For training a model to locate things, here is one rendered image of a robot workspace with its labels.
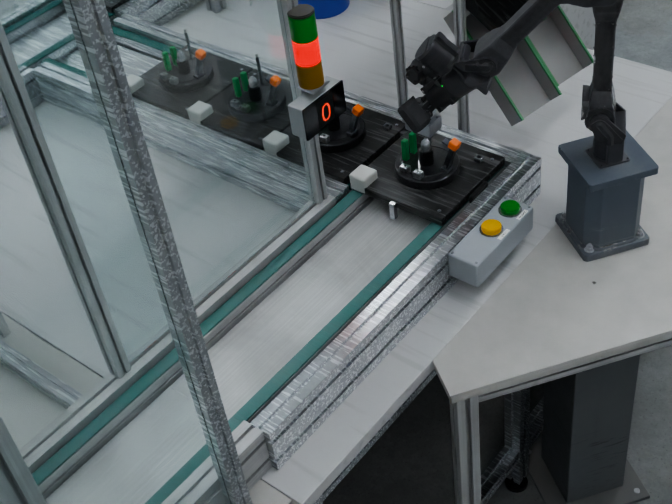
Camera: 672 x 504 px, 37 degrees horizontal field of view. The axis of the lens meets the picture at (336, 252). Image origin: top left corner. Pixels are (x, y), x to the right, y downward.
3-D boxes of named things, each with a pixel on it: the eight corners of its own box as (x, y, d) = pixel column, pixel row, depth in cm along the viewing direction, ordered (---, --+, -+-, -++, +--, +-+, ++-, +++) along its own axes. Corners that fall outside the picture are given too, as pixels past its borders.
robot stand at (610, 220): (650, 244, 208) (660, 167, 194) (584, 263, 206) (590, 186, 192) (616, 202, 218) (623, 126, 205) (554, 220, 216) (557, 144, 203)
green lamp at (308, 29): (323, 34, 187) (320, 10, 183) (306, 46, 184) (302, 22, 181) (303, 27, 189) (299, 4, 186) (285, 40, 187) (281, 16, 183)
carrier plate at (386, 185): (505, 164, 218) (505, 156, 217) (442, 226, 205) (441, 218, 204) (414, 132, 231) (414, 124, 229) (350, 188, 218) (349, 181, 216)
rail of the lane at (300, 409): (540, 193, 223) (541, 153, 216) (278, 470, 176) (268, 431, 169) (518, 185, 226) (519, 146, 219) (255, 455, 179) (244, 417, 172)
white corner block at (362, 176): (379, 184, 218) (377, 169, 215) (366, 195, 215) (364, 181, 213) (362, 177, 220) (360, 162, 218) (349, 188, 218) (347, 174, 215)
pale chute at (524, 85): (550, 100, 227) (562, 93, 223) (511, 127, 222) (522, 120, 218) (483, -6, 226) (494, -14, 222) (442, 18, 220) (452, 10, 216)
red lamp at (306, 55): (326, 57, 190) (323, 34, 187) (309, 70, 187) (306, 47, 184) (306, 50, 193) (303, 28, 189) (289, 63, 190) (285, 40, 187)
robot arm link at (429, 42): (504, 45, 191) (457, 6, 188) (500, 68, 185) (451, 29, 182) (463, 81, 198) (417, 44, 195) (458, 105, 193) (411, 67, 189)
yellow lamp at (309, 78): (329, 80, 193) (326, 57, 190) (313, 92, 191) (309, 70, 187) (310, 73, 196) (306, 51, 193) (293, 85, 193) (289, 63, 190)
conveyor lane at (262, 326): (504, 196, 224) (504, 160, 217) (252, 453, 179) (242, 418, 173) (401, 157, 239) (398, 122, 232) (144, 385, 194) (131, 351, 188)
